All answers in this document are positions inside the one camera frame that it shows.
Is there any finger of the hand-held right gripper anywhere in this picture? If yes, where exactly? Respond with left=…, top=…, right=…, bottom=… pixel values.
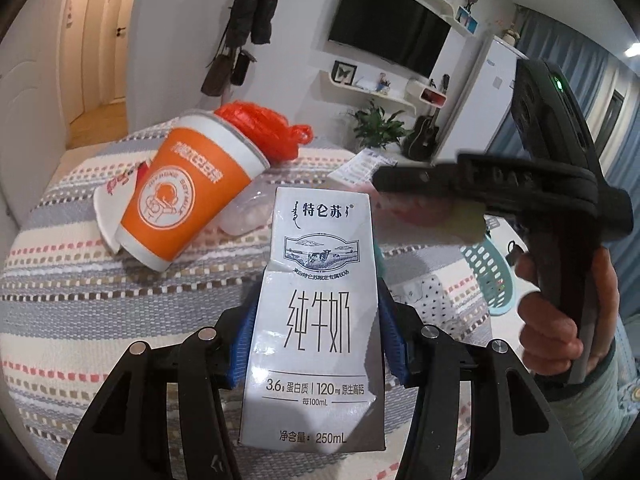
left=372, top=162, right=461, bottom=195

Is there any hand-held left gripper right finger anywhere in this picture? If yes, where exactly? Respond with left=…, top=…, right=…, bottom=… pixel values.
left=377, top=287, right=586, bottom=480

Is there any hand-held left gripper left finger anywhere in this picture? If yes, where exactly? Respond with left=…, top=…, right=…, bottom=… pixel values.
left=55, top=304, right=261, bottom=480

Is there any white milk carton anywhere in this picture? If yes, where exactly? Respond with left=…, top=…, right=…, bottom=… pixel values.
left=239, top=186, right=388, bottom=453

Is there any light blue laundry basket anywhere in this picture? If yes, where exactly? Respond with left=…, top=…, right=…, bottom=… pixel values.
left=462, top=237, right=526, bottom=316

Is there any orange plastic bag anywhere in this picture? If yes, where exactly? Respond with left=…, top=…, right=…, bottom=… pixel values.
left=214, top=101, right=315, bottom=163

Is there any person's right forearm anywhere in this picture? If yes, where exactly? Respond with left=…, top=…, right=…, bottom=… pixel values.
left=537, top=332, right=640, bottom=480

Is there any person's right hand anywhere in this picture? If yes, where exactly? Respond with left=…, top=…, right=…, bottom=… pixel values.
left=515, top=247, right=622, bottom=379

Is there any black guitar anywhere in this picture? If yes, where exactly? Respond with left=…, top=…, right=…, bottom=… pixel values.
left=402, top=105, right=442, bottom=162

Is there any printed paper leaflet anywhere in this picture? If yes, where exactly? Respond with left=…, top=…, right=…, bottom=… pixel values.
left=327, top=149, right=396, bottom=186

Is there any dotted white cloth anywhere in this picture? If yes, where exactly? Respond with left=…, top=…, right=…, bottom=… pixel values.
left=395, top=275, right=451, bottom=312

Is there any green potted plant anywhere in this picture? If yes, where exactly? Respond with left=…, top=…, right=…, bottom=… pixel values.
left=350, top=100, right=413, bottom=151

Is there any white refrigerator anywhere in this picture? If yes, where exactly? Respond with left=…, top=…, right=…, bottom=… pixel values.
left=467, top=35, right=521, bottom=171

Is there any framed butterfly picture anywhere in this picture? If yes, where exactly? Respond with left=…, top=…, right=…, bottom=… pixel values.
left=331, top=59, right=357, bottom=83

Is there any blue curtain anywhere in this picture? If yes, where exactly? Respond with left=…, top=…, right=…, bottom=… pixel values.
left=515, top=10, right=640, bottom=221

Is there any clear plastic bag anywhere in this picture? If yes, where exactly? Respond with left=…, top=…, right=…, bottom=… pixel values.
left=220, top=190, right=277, bottom=235

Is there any striped tablecloth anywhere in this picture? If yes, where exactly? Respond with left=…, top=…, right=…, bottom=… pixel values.
left=0, top=125, right=501, bottom=480

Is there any black flat television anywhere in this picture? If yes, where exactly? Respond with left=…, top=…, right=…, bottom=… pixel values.
left=327, top=0, right=453, bottom=78

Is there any orange paper cup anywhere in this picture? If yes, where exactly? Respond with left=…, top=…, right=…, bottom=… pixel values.
left=116, top=112, right=271, bottom=272

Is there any black hanging bag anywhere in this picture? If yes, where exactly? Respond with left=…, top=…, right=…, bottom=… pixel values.
left=231, top=50, right=252, bottom=86

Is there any brown hanging bag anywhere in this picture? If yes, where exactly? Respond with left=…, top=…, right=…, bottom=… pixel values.
left=201, top=52, right=233, bottom=97

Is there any dark hanging coat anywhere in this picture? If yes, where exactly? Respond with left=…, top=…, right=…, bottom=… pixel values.
left=220, top=0, right=286, bottom=56

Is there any white door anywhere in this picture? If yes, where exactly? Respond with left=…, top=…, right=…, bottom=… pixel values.
left=0, top=30, right=71, bottom=241

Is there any white curved wall shelf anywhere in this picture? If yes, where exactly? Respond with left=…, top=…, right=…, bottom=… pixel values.
left=330, top=77, right=418, bottom=113

